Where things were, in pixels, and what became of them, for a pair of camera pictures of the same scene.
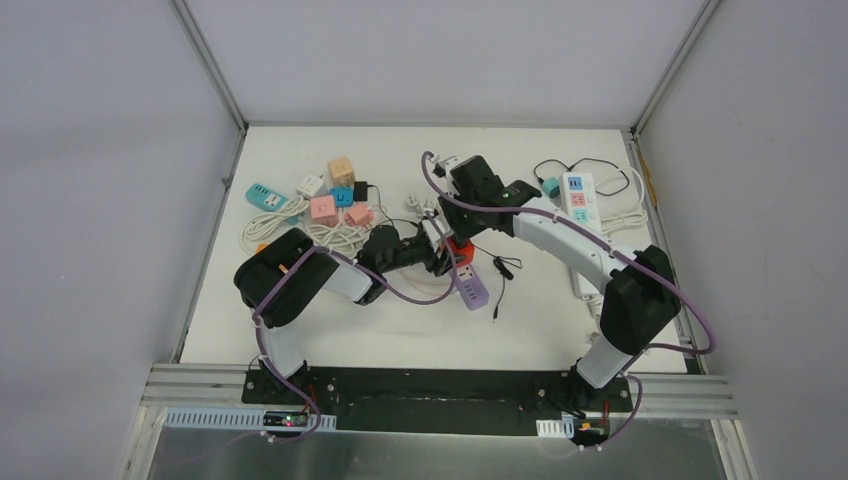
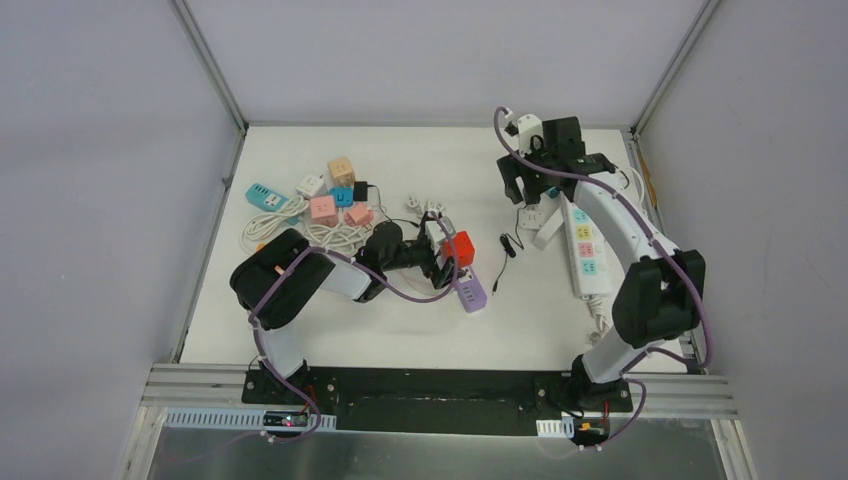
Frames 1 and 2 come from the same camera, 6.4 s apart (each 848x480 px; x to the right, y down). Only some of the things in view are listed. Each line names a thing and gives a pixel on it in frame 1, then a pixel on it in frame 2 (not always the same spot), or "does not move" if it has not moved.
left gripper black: [431, 252] does not move
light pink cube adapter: [323, 211] does not move
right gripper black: [461, 231] to [511, 168]
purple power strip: [472, 290] does not move
